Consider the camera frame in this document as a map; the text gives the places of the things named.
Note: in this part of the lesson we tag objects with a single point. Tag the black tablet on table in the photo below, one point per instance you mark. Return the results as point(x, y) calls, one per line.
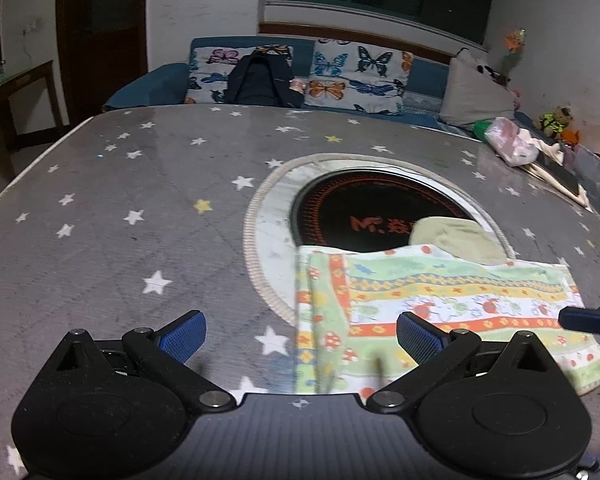
point(558, 172)

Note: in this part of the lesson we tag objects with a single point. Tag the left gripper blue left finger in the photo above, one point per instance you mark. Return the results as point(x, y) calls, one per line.
point(160, 355)

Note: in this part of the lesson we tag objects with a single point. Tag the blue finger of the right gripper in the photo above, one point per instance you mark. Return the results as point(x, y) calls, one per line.
point(580, 320)

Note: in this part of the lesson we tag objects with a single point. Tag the dark wooden door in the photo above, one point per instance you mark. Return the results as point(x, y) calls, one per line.
point(102, 47)

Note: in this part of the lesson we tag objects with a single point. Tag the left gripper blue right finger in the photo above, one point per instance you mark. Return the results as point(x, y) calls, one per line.
point(440, 357)

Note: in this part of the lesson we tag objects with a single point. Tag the clear plastic storage box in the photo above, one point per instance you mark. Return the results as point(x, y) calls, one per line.
point(586, 166)

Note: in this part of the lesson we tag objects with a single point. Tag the grey star-pattern tablecloth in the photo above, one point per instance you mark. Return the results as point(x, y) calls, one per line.
point(137, 217)

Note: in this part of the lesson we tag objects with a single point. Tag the black induction cooktop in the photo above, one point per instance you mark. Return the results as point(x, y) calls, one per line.
point(365, 210)

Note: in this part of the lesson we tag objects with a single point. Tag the pink white plastic bag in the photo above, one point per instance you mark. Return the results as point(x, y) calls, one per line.
point(503, 136)

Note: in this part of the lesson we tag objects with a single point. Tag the blue butterfly-pattern sofa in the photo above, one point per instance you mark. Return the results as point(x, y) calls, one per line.
point(336, 75)

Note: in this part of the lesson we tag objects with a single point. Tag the grey pillow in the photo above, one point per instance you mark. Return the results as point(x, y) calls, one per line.
point(471, 96)

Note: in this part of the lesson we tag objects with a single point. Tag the dark backpack on sofa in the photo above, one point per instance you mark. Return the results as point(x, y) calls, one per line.
point(262, 79)

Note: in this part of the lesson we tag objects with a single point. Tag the teddy bear toy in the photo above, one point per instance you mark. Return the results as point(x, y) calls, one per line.
point(555, 123)

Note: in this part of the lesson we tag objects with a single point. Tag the colourful striped child's garment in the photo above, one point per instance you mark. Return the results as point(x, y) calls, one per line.
point(348, 304)

